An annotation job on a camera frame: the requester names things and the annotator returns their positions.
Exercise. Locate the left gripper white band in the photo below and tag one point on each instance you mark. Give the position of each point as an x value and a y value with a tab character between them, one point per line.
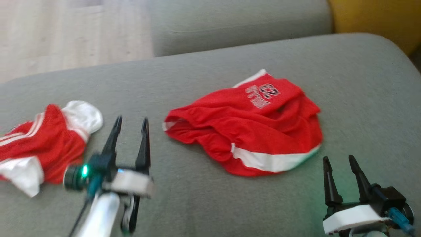
131	182

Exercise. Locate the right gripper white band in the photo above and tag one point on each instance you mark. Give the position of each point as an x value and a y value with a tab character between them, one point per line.
355	217

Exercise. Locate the red basketball jersey white sleeves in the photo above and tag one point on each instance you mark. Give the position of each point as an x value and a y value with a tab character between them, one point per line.
49	144

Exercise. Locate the red basketball shorts white trim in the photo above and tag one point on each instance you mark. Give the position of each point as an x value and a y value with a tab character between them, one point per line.
250	128

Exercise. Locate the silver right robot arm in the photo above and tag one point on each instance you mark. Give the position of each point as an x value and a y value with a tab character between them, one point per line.
371	234

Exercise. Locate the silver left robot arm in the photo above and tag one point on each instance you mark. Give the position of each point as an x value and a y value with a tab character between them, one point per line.
98	217

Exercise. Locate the grey sofa seat cushion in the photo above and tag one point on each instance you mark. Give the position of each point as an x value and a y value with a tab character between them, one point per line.
204	204

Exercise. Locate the grey sofa back cushion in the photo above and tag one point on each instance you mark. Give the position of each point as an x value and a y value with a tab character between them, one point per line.
236	26

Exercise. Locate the yellow cushion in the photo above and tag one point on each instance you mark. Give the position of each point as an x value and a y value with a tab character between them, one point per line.
378	16

